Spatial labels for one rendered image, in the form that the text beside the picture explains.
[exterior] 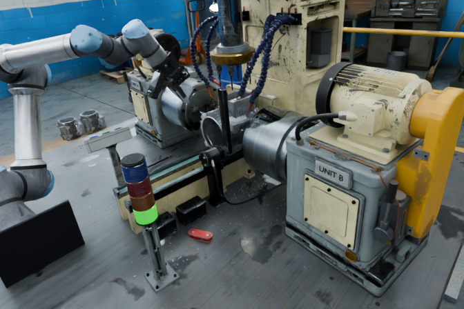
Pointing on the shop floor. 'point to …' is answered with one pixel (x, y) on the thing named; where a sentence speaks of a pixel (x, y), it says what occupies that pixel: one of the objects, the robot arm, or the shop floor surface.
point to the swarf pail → (396, 61)
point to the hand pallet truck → (195, 43)
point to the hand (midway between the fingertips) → (185, 102)
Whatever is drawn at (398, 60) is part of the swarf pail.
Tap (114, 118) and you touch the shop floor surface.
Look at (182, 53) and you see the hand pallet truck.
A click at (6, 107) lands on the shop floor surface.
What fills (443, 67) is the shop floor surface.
